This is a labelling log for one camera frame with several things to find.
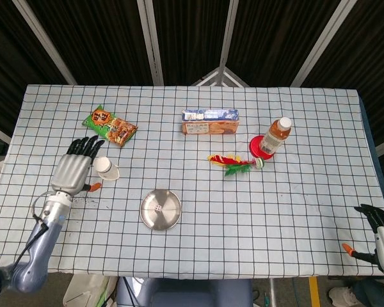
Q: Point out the grey metal table leg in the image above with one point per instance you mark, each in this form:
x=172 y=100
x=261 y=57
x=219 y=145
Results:
x=272 y=292

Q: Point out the white dice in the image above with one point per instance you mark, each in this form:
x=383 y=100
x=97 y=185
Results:
x=158 y=208

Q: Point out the red round lid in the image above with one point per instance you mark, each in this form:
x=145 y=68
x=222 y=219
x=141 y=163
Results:
x=254 y=145

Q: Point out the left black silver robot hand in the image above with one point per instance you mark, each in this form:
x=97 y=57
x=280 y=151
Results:
x=70 y=171

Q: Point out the blue-grey robot torso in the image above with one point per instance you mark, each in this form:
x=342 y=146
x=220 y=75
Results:
x=185 y=292

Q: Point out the colourful feather shuttlecock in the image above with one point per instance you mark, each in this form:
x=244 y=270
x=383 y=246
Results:
x=233 y=163

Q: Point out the green snack bag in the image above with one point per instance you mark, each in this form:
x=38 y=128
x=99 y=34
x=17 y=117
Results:
x=110 y=126

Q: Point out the white metal frame post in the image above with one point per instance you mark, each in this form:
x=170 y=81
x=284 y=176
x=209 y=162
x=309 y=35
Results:
x=228 y=38
x=44 y=41
x=150 y=41
x=321 y=41

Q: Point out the tea bottle with white cap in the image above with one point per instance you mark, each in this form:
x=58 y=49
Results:
x=275 y=136

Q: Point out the orange cookie box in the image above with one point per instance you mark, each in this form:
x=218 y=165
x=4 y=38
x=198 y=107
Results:
x=211 y=123

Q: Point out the silver metal plate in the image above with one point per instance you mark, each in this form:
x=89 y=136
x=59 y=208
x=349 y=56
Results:
x=169 y=217

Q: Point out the white sneaker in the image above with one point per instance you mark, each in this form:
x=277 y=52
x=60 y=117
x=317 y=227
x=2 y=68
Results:
x=340 y=295

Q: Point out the light blue checked tablecloth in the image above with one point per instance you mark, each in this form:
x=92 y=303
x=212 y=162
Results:
x=243 y=224

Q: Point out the white triangular frame brace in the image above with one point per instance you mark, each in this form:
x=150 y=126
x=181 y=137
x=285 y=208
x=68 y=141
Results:
x=212 y=76

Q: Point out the white paper cup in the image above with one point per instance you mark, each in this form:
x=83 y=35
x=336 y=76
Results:
x=105 y=168

